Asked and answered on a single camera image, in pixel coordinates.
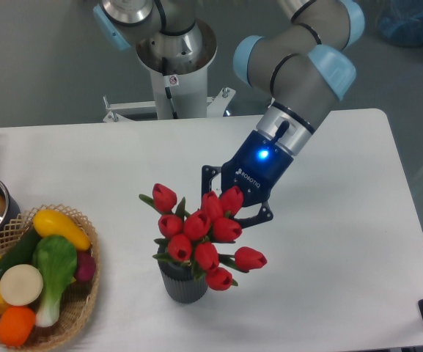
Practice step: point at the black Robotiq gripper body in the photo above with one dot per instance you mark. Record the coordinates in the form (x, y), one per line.
(255, 169)

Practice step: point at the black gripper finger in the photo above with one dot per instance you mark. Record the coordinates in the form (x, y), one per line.
(208, 175)
(264, 214)

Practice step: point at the red tulip bouquet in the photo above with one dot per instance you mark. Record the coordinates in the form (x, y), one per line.
(189, 239)

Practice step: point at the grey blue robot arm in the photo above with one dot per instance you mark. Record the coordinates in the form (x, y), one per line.
(303, 69)

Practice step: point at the dark grey ribbed vase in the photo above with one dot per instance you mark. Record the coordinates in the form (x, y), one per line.
(180, 283)

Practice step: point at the purple toy radish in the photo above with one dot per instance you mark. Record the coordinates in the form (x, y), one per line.
(86, 267)

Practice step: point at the yellow toy squash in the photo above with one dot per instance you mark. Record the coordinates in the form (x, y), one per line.
(48, 222)

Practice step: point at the green toy bok choy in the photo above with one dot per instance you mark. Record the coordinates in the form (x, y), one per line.
(56, 260)

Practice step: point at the woven wicker basket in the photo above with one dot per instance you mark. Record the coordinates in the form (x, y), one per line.
(78, 301)

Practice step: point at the green toy cucumber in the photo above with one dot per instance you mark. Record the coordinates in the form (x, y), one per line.
(21, 252)

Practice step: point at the blue plastic bag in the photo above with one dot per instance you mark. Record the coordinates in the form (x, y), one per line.
(400, 23)

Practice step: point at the white round toy slice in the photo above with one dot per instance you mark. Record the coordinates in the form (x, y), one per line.
(21, 285)

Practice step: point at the orange toy fruit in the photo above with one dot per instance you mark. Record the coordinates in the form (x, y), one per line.
(16, 324)

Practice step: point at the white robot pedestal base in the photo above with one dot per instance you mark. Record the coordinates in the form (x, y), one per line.
(178, 68)

